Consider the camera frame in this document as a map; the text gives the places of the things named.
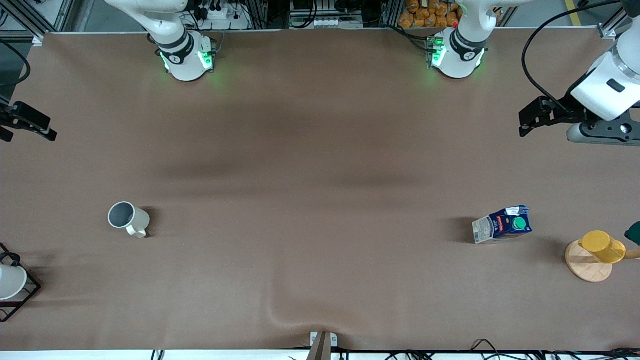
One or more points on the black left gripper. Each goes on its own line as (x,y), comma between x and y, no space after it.
(569,110)

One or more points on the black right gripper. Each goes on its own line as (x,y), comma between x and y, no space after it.
(6,115)

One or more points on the blue milk carton green cap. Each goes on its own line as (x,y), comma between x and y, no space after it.
(502,226)

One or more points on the white ceramic mug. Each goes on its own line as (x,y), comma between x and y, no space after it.
(131,219)

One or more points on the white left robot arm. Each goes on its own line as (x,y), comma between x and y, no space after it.
(457,55)

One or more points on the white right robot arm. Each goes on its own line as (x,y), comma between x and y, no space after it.
(181,60)

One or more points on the yellow plastic cup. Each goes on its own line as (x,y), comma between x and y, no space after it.
(602,247)

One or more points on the dark green cup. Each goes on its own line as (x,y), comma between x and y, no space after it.
(634,233)

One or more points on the white cup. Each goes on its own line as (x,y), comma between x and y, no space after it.
(10,282)

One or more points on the bag of orange snacks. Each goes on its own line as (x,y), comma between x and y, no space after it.
(427,15)

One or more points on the wooden mug tree stand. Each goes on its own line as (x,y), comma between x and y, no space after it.
(587,267)

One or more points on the small white power strip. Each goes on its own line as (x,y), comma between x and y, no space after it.
(327,22)

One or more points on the white power strip with plugs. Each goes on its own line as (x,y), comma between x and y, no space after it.
(220,15)

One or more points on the metal table corner bracket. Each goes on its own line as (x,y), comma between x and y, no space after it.
(38,39)
(608,31)

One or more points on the metal table edge bracket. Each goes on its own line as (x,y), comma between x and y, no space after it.
(323,345)

